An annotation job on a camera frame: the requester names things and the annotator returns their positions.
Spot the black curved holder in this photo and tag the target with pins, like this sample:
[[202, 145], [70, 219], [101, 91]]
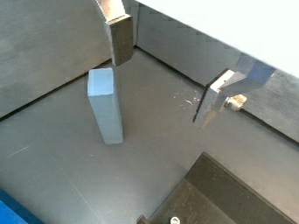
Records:
[[212, 196]]

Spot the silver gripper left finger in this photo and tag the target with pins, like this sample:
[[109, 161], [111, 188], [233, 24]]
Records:
[[119, 28]]

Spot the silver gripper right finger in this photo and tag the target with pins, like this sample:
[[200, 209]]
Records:
[[224, 93]]

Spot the light blue rectangle block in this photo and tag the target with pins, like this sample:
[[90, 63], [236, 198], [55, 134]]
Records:
[[103, 100]]

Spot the blue shape sorting board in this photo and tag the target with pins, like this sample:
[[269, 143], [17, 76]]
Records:
[[14, 213]]

